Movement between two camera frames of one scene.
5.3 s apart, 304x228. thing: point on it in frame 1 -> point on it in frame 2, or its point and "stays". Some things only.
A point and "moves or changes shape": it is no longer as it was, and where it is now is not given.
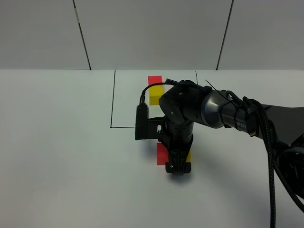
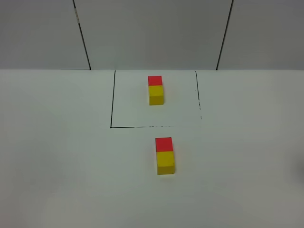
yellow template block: (155, 92) stays
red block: (162, 154) moves or changes shape
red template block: (153, 80) stays
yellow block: (188, 160) -> (166, 162)
